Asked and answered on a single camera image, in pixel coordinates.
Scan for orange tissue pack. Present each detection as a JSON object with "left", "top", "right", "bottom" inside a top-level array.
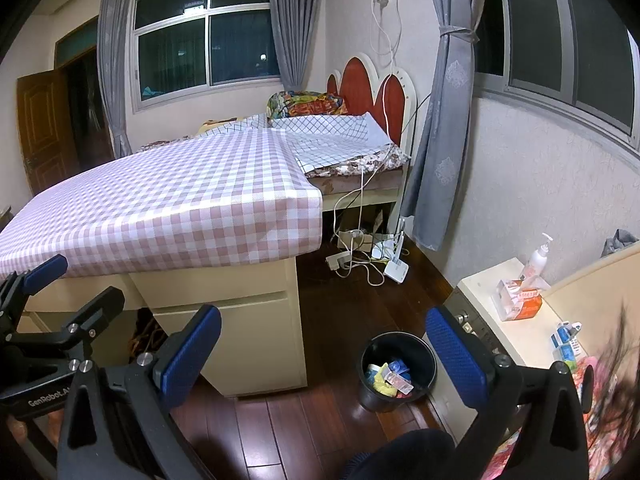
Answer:
[{"left": 491, "top": 276, "right": 545, "bottom": 322}]

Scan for white charger cable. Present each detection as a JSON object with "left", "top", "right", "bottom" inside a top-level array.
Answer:
[{"left": 332, "top": 2, "right": 406, "bottom": 286}]

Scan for grey framed side window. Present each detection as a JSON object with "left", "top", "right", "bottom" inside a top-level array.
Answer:
[{"left": 475, "top": 0, "right": 640, "bottom": 148}]

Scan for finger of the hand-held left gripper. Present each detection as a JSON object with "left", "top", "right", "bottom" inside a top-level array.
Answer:
[
  {"left": 0, "top": 254, "right": 69, "bottom": 326},
  {"left": 10, "top": 287, "right": 126, "bottom": 361}
]

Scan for brown wooden door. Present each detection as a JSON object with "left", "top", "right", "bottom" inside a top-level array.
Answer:
[{"left": 16, "top": 71, "right": 76, "bottom": 196}]

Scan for person's dark blue clothing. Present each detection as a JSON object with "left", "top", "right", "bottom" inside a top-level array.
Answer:
[{"left": 342, "top": 427, "right": 458, "bottom": 480}]

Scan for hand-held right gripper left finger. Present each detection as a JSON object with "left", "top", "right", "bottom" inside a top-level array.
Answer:
[{"left": 55, "top": 304, "right": 223, "bottom": 480}]

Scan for tied grey curtain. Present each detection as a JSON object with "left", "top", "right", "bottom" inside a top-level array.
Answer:
[{"left": 400, "top": 0, "right": 488, "bottom": 252}]

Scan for red floral blanket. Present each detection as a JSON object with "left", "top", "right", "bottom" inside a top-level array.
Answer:
[{"left": 305, "top": 147, "right": 411, "bottom": 178}]

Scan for white framed window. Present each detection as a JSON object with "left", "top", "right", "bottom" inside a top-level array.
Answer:
[{"left": 131, "top": 0, "right": 283, "bottom": 108}]

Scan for dark blurred strands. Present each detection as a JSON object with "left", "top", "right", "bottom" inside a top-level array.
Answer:
[{"left": 590, "top": 305, "right": 632, "bottom": 441}]

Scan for cream furniture board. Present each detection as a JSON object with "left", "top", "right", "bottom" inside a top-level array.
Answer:
[{"left": 542, "top": 241, "right": 640, "bottom": 361}]

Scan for black trash bin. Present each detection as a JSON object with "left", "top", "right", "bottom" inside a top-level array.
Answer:
[{"left": 359, "top": 331, "right": 437, "bottom": 413}]

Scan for grey bag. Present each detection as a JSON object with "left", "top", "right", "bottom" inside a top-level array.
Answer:
[{"left": 600, "top": 229, "right": 640, "bottom": 258}]

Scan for pink white checkered tablecloth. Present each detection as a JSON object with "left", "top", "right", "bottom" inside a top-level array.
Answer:
[{"left": 0, "top": 127, "right": 323, "bottom": 281}]

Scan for cream bed frame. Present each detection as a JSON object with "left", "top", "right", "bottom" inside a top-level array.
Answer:
[{"left": 320, "top": 170, "right": 408, "bottom": 213}]

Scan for cream deep desk drawer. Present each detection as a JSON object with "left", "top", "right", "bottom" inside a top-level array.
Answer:
[{"left": 150, "top": 292, "right": 307, "bottom": 398}]

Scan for cream shallow desk drawer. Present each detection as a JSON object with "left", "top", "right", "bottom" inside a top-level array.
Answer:
[{"left": 127, "top": 255, "right": 298, "bottom": 311}]

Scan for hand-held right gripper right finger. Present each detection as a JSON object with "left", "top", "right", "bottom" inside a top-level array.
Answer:
[{"left": 425, "top": 306, "right": 591, "bottom": 480}]

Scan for pink floral cloth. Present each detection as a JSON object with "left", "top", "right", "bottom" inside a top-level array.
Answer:
[{"left": 575, "top": 355, "right": 633, "bottom": 480}]

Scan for yellow cloth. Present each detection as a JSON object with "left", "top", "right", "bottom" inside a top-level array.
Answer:
[{"left": 374, "top": 364, "right": 397, "bottom": 397}]

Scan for white router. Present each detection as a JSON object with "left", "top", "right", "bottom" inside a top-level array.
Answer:
[{"left": 384, "top": 216, "right": 411, "bottom": 286}]

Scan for white blue-checked sheet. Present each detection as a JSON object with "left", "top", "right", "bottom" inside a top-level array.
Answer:
[{"left": 197, "top": 112, "right": 273, "bottom": 136}]

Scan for white pump bottle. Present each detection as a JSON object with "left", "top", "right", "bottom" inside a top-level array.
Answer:
[{"left": 520, "top": 232, "right": 555, "bottom": 281}]

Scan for red heart-shaped headboard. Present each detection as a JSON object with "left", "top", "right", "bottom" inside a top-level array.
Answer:
[{"left": 326, "top": 54, "right": 418, "bottom": 153}]

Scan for grey diamond-grid sheet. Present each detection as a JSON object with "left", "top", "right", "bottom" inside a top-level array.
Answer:
[{"left": 270, "top": 112, "right": 398, "bottom": 178}]

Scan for small blue bottles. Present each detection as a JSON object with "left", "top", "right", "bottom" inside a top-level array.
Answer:
[{"left": 551, "top": 321, "right": 586, "bottom": 363}]

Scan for colourful patterned pillow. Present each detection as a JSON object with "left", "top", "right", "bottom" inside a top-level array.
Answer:
[{"left": 266, "top": 90, "right": 348, "bottom": 118}]

